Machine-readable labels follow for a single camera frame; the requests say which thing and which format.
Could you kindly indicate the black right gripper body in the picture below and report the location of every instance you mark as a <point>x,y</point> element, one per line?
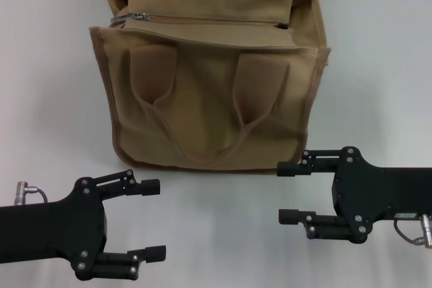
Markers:
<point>381,193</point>

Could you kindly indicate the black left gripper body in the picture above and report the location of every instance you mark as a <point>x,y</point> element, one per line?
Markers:
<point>50,227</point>

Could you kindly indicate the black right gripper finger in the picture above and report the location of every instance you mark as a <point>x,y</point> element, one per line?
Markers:
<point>320,163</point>
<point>324,229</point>

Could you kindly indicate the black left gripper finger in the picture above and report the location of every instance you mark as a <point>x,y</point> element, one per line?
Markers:
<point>118,185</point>
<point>125,261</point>

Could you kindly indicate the khaki canvas food bag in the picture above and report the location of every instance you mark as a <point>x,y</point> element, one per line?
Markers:
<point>209,99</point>

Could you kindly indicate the silver metal zipper pull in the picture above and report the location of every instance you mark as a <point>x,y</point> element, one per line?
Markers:
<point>141,16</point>

